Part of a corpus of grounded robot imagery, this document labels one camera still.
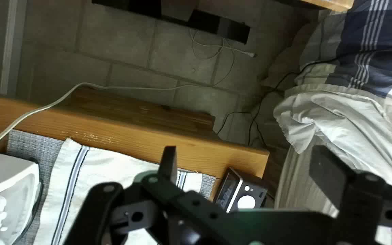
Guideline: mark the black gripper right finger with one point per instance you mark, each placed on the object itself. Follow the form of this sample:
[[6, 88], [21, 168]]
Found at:
[[378, 205]]

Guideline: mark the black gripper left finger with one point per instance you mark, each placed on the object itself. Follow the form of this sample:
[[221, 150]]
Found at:
[[115, 213]]

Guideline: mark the black alarm clock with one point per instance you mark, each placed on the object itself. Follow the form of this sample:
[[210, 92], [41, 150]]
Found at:
[[244, 193]]

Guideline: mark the white striped towel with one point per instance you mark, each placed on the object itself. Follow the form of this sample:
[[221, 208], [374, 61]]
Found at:
[[96, 168]]

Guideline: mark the white mattress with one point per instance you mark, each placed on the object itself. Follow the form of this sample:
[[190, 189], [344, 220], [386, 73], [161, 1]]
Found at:
[[296, 182]]

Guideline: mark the wooden nightstand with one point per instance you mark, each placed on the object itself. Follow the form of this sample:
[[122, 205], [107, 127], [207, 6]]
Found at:
[[129, 123]]

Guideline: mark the white bed sheet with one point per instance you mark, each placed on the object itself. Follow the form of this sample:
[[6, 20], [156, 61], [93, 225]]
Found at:
[[341, 118]]

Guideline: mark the grey checked mat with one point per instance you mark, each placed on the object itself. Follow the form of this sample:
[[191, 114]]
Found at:
[[33, 148]]

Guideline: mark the white clothes iron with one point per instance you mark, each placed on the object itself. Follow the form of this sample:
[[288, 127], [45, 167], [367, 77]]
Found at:
[[6, 178]]

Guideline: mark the blue plaid blanket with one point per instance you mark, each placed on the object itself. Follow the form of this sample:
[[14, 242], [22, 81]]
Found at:
[[374, 42]]

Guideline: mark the green-lit metal rack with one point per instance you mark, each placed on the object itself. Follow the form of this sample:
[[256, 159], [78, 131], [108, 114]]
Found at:
[[333, 3]]

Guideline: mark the black cart frame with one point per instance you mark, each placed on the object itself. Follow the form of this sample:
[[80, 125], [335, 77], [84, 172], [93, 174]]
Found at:
[[214, 23]]

